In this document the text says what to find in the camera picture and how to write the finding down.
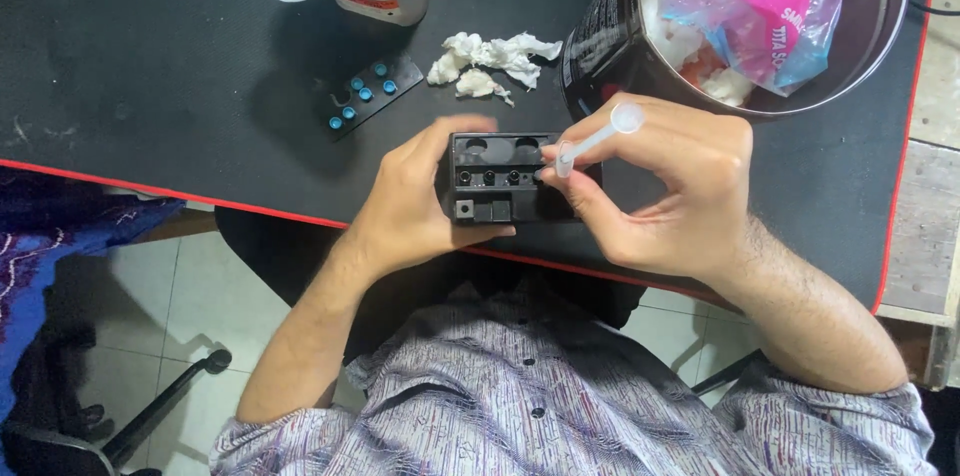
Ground crumpled white tissue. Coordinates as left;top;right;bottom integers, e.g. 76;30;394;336
426;31;564;108

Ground black office chair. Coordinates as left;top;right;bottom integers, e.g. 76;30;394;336
0;347;234;476

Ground blue patterned cloth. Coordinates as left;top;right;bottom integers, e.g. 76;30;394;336
0;167;187;425

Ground clear plastic syringe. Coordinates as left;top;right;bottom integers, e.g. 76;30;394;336
554;101;647;179

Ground black battery box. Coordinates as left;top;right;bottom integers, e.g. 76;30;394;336
447;131;603;226

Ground pink and blue plastic bag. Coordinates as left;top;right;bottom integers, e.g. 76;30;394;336
658;0;865;99

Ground black round bin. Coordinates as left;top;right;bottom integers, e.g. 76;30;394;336
558;0;913;123

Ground white tissue waste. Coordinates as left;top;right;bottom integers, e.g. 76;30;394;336
639;0;757;108

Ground black strip with blue caps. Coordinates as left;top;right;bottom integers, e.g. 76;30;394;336
325;51;426;140

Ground person's right hand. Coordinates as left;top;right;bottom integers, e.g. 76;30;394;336
536;93;756;290

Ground person's left hand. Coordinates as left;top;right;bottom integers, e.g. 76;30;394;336
352;114;519;276

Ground striped patterned shirt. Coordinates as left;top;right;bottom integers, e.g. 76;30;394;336
209;282;940;476

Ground black desk mat red edge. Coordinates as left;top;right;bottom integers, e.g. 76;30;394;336
0;0;939;316

